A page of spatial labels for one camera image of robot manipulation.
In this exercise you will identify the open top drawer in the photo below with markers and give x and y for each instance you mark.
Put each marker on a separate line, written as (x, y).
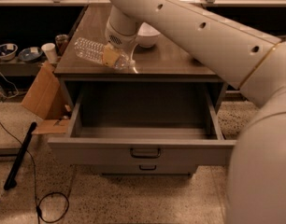
(144, 125)

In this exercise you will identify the black stand leg left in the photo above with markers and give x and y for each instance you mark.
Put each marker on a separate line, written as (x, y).
(11, 182)

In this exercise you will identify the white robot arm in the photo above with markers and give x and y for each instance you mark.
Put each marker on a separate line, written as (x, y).
(250, 61)

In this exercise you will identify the white paper cup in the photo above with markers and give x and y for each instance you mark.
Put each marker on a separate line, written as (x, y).
(49, 50)

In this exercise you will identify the clear plastic water bottle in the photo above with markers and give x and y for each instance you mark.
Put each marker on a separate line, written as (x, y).
(92, 51)

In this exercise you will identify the blue bowl left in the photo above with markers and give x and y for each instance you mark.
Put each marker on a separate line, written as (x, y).
(8, 51)

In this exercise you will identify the lower drawer front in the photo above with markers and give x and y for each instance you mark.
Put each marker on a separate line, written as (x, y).
(144, 169)

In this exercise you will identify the white bowl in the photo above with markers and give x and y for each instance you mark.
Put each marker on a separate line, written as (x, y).
(147, 36)

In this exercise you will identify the glass jar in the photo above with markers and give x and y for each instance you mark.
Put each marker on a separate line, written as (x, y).
(61, 43)

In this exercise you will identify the blue bowl right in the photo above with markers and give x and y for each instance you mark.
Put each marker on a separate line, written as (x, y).
(30, 55)

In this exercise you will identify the grey drawer cabinet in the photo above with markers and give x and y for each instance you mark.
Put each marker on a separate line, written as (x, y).
(165, 59)

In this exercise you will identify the blue bowl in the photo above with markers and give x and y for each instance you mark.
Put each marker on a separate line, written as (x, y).
(8, 51)
(30, 55)

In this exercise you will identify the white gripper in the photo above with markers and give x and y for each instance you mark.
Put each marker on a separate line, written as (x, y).
(118, 38)

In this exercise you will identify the brown cardboard box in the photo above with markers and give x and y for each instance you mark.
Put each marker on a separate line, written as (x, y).
(45, 99)

